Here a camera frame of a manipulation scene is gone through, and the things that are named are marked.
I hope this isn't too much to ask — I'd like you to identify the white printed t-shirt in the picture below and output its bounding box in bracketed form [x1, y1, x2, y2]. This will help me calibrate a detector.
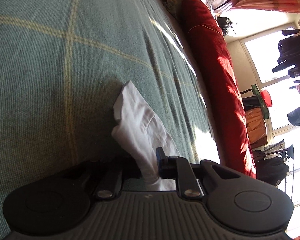
[111, 81, 180, 191]

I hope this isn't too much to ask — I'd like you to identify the black clothes drying rack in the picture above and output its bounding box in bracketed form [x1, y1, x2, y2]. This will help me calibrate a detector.
[264, 140, 295, 199]

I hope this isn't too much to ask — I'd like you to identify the red rolled duvet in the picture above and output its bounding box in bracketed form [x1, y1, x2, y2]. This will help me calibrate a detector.
[180, 0, 257, 178]

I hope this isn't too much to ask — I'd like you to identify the red cap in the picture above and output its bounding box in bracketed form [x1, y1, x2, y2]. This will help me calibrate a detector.
[260, 89, 273, 107]

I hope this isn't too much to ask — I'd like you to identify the green plaid bed sheet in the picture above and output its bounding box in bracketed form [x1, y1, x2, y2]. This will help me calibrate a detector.
[0, 0, 219, 239]

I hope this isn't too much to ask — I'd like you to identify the dark hanging coat left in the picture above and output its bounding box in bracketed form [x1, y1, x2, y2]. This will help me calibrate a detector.
[272, 34, 300, 78]

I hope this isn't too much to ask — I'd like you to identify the black backpack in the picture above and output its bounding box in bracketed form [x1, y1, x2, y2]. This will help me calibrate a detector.
[216, 16, 235, 37]

